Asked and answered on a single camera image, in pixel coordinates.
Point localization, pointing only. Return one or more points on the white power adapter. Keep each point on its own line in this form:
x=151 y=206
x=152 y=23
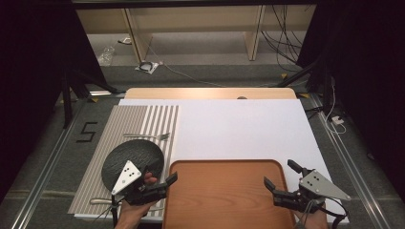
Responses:
x=337 y=120

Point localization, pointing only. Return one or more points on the person's right hand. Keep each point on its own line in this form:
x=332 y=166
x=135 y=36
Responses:
x=315 y=222

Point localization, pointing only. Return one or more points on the white board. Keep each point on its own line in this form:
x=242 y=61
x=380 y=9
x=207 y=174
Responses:
x=238 y=127

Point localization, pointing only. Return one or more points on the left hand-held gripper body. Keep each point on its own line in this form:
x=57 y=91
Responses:
x=127 y=178

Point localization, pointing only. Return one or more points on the grey striped placemat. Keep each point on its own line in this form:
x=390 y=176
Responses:
x=127 y=120

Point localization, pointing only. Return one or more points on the black textured plate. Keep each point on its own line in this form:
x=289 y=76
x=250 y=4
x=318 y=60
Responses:
x=133 y=156

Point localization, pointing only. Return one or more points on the black metal stand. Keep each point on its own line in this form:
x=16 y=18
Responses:
x=318 y=76
x=68 y=95

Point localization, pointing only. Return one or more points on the metal floor rail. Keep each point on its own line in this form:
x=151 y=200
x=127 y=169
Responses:
x=41 y=178
x=350 y=171

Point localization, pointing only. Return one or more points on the person's left hand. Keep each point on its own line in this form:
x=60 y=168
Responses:
x=130 y=216

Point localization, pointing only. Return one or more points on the silver fork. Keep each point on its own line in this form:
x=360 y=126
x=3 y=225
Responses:
x=149 y=136

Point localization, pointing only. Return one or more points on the dark curtain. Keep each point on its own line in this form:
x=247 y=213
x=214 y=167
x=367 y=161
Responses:
x=366 y=79
x=35 y=79

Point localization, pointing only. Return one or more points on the light wooden shelf unit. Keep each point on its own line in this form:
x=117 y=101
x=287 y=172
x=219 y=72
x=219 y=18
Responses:
x=191 y=19

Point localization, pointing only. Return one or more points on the brown wooden tray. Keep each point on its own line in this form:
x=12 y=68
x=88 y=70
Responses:
x=223 y=194

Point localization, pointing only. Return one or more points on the clear crumpled plastic bag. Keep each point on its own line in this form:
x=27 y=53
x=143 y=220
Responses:
x=106 y=55

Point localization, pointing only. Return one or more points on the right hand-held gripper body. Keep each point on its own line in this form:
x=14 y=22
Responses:
x=318 y=187

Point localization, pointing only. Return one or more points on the light wooden table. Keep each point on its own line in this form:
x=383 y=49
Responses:
x=207 y=93

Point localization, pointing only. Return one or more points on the plastic bag with black item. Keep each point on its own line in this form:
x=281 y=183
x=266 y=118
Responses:
x=147 y=66

